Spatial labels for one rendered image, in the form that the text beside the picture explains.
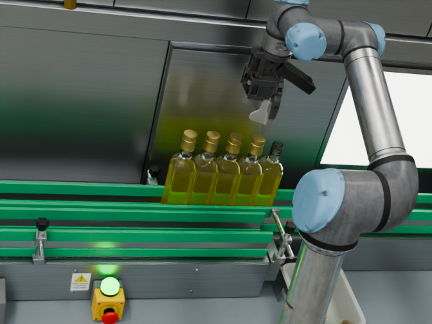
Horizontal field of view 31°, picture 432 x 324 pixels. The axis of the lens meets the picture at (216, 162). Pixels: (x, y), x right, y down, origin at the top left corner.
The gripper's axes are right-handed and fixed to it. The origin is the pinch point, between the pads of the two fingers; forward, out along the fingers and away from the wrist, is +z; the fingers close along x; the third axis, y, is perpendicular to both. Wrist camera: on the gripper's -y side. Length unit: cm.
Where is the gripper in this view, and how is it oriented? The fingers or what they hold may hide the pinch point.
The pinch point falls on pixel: (263, 121)
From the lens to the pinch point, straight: 190.2
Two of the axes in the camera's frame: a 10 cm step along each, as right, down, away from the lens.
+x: 2.1, 6.2, -7.5
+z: -2.1, 7.8, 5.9
